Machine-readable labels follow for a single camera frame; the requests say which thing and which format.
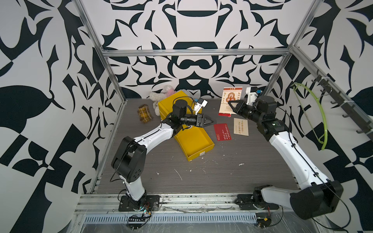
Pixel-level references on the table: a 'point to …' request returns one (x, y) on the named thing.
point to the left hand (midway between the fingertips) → (214, 119)
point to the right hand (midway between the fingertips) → (228, 100)
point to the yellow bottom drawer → (193, 141)
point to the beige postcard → (241, 126)
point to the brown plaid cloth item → (144, 113)
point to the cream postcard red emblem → (229, 93)
